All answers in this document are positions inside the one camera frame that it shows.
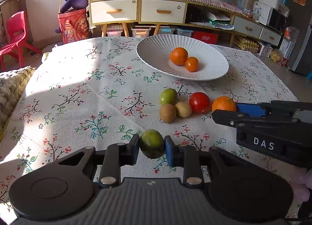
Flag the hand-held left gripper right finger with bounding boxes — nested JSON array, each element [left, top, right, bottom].
[[165, 136, 246, 189]]

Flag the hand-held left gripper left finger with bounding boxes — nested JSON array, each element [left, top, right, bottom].
[[58, 134, 141, 189]]

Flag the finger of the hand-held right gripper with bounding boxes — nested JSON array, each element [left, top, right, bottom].
[[235, 102, 272, 117], [212, 109, 293, 128]]

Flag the dimpled orange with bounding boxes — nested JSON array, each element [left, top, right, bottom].
[[212, 96, 237, 113]]

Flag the dark green round fruit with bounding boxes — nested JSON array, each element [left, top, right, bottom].
[[139, 129, 165, 159]]

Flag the white ribbed plate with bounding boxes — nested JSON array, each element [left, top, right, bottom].
[[136, 34, 230, 81]]

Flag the person's right hand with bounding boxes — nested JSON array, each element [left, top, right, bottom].
[[291, 168, 312, 203]]

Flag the red tomato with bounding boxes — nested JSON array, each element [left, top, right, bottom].
[[189, 92, 211, 114]]

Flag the brown kiwi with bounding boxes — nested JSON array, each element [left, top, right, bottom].
[[159, 104, 176, 123]]

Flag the small yellow-brown fruit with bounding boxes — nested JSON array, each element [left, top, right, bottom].
[[175, 101, 192, 118]]

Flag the light green round fruit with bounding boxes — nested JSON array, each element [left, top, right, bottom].
[[159, 88, 178, 106]]

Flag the yellow bag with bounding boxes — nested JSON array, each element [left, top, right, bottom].
[[269, 49, 284, 63]]

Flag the small printed cardboard box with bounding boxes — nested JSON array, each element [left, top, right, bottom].
[[258, 42, 273, 57]]

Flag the small orange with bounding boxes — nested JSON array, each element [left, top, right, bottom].
[[185, 57, 199, 72]]

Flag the pile of yellow toys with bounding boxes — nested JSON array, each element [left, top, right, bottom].
[[232, 35, 259, 53]]

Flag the grey console drawer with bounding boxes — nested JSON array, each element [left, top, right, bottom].
[[233, 16, 263, 38], [259, 27, 282, 47]]

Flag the floral tablecloth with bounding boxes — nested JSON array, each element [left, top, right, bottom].
[[0, 36, 300, 219]]

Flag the large orange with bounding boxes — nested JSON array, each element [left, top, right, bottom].
[[170, 47, 189, 66]]

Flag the red flat box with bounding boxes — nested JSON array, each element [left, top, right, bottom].
[[191, 31, 219, 44]]

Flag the long low console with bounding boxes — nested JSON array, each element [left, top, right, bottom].
[[168, 0, 284, 48]]

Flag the grey refrigerator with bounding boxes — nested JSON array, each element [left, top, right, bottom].
[[285, 0, 312, 75]]

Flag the green and white papers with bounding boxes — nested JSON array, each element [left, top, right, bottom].
[[207, 12, 235, 30]]

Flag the clear storage box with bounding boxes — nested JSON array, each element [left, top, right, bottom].
[[106, 24, 123, 37], [131, 26, 152, 38], [159, 26, 176, 36], [175, 28, 194, 37]]

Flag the white microwave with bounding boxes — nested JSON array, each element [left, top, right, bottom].
[[253, 1, 288, 32]]

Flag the white cabinet drawer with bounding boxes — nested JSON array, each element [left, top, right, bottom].
[[141, 0, 187, 23], [90, 0, 137, 24]]

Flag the red printed toy bin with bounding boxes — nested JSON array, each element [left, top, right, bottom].
[[58, 8, 91, 44]]

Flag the beige knitted cushion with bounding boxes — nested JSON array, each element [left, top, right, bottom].
[[0, 66, 36, 140]]

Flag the yellow and white cabinet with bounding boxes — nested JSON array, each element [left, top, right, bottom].
[[87, 0, 188, 37]]

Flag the red plastic chair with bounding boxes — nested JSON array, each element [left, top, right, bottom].
[[0, 11, 42, 71]]

